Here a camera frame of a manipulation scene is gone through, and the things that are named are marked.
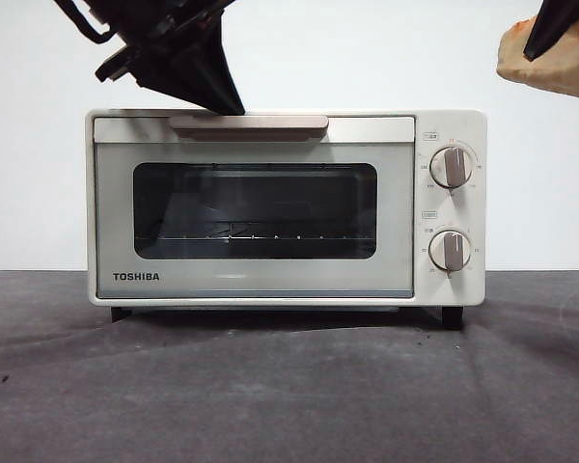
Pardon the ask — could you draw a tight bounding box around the cream Toshiba toaster oven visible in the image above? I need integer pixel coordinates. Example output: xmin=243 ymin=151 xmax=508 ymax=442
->
xmin=85 ymin=108 xmax=488 ymax=332

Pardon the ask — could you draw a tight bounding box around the golden bread loaf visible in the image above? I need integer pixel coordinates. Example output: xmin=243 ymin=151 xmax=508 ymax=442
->
xmin=495 ymin=2 xmax=579 ymax=103

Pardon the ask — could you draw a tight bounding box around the glass oven door with handle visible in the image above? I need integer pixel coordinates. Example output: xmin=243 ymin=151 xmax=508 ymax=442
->
xmin=92 ymin=114 xmax=416 ymax=301

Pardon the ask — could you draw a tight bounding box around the cream temperature knob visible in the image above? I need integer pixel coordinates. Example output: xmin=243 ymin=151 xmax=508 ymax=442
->
xmin=428 ymin=147 xmax=475 ymax=190

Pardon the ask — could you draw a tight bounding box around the cream timer knob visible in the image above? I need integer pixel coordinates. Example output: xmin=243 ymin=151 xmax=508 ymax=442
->
xmin=427 ymin=230 xmax=473 ymax=273

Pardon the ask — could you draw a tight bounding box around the chrome wire oven rack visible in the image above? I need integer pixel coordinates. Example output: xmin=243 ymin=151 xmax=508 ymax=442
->
xmin=157 ymin=219 xmax=364 ymax=242

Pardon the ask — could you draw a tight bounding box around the black cable loop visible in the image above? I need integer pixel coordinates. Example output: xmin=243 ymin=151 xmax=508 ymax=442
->
xmin=52 ymin=0 xmax=113 ymax=44

